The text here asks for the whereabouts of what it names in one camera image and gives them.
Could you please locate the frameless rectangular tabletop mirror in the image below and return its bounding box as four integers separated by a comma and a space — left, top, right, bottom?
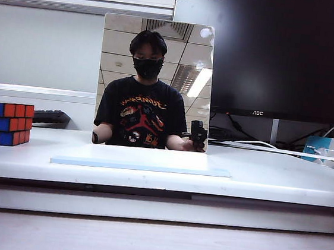
90, 12, 221, 156

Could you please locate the black computer keyboard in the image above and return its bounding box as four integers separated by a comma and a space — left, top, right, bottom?
31, 107, 72, 131

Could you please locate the thin white flat board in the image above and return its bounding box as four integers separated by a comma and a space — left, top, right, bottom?
207, 136, 334, 163

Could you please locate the black AOC computer monitor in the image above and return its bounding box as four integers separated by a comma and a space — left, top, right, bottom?
163, 0, 334, 126

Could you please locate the blue and white box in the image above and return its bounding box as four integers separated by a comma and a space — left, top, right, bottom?
299, 134, 334, 172

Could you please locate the light blue mirror base plate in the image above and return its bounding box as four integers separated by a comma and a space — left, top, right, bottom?
49, 137, 234, 183

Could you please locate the black monitor cable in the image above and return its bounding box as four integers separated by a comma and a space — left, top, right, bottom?
208, 111, 273, 145
276, 122, 329, 150

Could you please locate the grey monitor stand post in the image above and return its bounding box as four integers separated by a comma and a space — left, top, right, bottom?
270, 118, 280, 145

